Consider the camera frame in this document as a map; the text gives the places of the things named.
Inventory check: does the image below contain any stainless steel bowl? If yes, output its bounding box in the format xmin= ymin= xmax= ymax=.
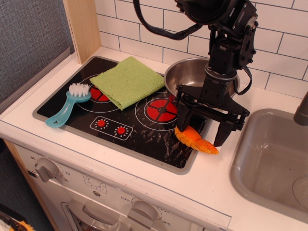
xmin=164 ymin=58 xmax=240 ymax=105

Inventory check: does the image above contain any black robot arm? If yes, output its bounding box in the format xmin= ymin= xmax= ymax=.
xmin=176 ymin=0 xmax=258 ymax=147

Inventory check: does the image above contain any right grey oven dial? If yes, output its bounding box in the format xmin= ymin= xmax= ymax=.
xmin=128 ymin=201 xmax=158 ymax=229

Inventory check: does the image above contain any black toy cooktop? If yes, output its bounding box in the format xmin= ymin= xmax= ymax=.
xmin=32 ymin=56 xmax=214 ymax=176

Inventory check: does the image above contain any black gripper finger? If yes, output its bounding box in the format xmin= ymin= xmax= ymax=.
xmin=214 ymin=122 xmax=233 ymax=147
xmin=177 ymin=101 xmax=193 ymax=131

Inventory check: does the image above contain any orange black object on floor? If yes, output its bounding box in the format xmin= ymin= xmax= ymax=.
xmin=0 ymin=212 xmax=34 ymax=231

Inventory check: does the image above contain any left red cooktop knob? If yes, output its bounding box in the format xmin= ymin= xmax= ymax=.
xmin=97 ymin=120 xmax=106 ymax=128

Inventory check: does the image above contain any right red cooktop knob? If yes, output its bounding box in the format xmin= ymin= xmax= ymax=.
xmin=116 ymin=127 xmax=126 ymax=135

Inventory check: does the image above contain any orange plush toy fish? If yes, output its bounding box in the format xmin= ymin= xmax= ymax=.
xmin=175 ymin=126 xmax=219 ymax=154

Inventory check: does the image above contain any grey oven door handle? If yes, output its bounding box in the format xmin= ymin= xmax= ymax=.
xmin=67 ymin=200 xmax=130 ymax=231

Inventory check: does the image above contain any wooden side post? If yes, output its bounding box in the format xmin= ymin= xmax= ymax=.
xmin=63 ymin=0 xmax=101 ymax=64

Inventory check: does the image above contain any red cooktop knob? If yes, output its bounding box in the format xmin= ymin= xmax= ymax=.
xmin=116 ymin=127 xmax=126 ymax=135
xmin=97 ymin=120 xmax=106 ymax=128

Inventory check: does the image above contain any green folded cloth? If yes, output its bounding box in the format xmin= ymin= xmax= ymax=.
xmin=90 ymin=56 xmax=165 ymax=110

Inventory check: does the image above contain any grey oven dial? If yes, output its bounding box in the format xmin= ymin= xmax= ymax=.
xmin=35 ymin=158 xmax=59 ymax=182
xmin=128 ymin=201 xmax=158 ymax=229

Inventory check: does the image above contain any grey faucet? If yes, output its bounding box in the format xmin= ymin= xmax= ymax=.
xmin=293 ymin=92 xmax=308 ymax=126

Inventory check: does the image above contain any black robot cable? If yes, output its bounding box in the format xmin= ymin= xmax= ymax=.
xmin=132 ymin=0 xmax=203 ymax=41

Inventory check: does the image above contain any blue dish brush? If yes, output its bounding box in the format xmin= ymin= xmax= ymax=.
xmin=45 ymin=83 xmax=91 ymax=128

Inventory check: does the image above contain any left grey oven dial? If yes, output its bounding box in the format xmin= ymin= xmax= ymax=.
xmin=35 ymin=158 xmax=59 ymax=182

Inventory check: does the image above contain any grey plastic sink basin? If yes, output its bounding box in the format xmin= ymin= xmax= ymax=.
xmin=230 ymin=109 xmax=308 ymax=223

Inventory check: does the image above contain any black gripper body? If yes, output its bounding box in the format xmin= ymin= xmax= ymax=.
xmin=176 ymin=71 xmax=250 ymax=131

